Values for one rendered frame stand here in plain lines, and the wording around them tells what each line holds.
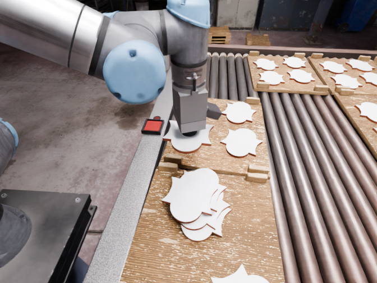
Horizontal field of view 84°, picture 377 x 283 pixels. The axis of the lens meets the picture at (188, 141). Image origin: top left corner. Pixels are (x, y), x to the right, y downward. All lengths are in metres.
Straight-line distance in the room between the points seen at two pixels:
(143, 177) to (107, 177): 1.26
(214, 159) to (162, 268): 0.35
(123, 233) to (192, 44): 0.47
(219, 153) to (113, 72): 0.52
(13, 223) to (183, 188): 0.39
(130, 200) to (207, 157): 0.27
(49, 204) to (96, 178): 1.28
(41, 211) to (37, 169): 1.61
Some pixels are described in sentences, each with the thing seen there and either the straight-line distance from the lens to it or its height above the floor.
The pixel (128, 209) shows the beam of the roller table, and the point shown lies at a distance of 0.64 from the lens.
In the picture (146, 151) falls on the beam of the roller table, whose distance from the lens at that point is 0.76.
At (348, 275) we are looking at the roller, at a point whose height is 0.91.
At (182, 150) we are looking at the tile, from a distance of 0.52.
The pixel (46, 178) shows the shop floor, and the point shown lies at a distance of 2.16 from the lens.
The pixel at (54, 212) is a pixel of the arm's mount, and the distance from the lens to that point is 0.68.
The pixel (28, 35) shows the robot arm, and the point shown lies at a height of 1.39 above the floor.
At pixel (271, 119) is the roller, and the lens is 0.94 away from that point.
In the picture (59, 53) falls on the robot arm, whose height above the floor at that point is 1.37.
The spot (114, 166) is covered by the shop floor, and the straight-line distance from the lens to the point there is 2.00.
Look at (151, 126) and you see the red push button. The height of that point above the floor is 0.93.
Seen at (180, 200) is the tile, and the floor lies 0.99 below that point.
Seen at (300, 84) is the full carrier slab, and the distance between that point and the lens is 1.22.
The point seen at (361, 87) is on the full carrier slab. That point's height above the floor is 0.94.
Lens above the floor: 1.46
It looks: 44 degrees down
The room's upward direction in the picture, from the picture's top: straight up
